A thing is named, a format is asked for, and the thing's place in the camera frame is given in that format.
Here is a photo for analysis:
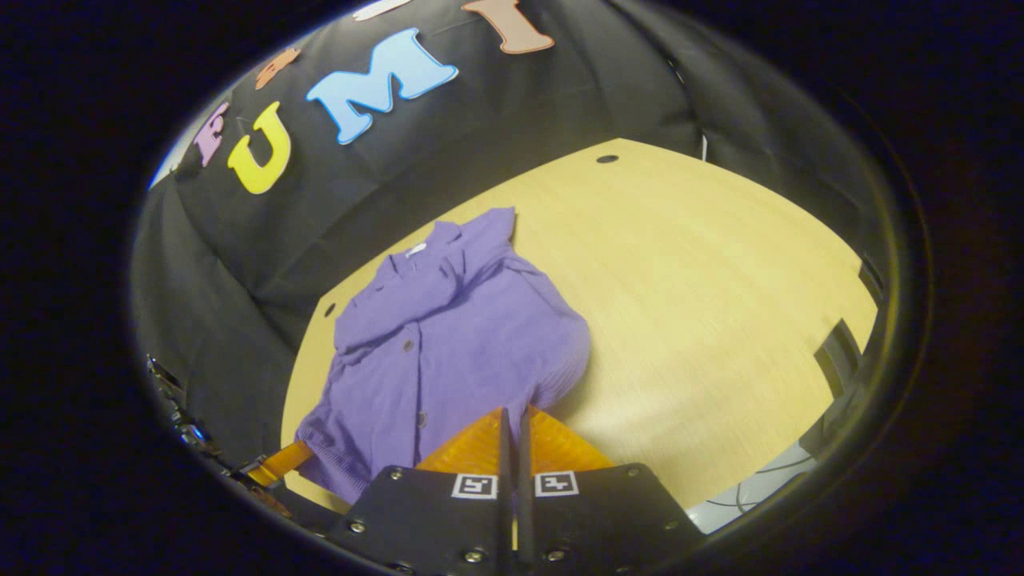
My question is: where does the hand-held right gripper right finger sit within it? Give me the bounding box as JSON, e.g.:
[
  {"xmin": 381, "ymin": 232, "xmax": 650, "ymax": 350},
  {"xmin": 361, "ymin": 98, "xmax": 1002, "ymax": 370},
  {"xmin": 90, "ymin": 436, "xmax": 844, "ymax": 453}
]
[{"xmin": 515, "ymin": 406, "xmax": 706, "ymax": 576}]

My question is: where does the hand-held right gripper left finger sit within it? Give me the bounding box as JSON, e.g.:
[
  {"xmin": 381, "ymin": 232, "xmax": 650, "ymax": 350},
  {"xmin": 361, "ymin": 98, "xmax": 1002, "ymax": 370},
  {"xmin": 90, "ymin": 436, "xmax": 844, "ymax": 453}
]
[{"xmin": 330, "ymin": 406, "xmax": 514, "ymax": 576}]

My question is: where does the purple button shirt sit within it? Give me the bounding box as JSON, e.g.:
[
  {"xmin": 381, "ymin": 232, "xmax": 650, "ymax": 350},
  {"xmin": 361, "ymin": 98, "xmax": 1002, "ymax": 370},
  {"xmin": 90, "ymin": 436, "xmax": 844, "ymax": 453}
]
[{"xmin": 294, "ymin": 206, "xmax": 593, "ymax": 506}]

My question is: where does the dark table fitting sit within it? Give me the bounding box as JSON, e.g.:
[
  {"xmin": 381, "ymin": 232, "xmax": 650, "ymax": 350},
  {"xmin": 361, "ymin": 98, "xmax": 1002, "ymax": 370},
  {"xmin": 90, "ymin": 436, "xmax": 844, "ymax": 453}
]
[{"xmin": 814, "ymin": 318, "xmax": 866, "ymax": 401}]

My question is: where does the black backdrop cloth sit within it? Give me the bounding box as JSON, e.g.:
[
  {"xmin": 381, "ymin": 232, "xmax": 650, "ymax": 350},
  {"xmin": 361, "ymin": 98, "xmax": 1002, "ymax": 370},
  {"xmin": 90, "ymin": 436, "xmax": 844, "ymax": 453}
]
[{"xmin": 132, "ymin": 0, "xmax": 889, "ymax": 481}]

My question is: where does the black floor cable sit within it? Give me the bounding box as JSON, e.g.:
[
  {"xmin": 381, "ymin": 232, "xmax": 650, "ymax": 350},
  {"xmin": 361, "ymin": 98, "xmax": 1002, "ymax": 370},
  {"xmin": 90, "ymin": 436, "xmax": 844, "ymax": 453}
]
[{"xmin": 704, "ymin": 456, "xmax": 817, "ymax": 513}]

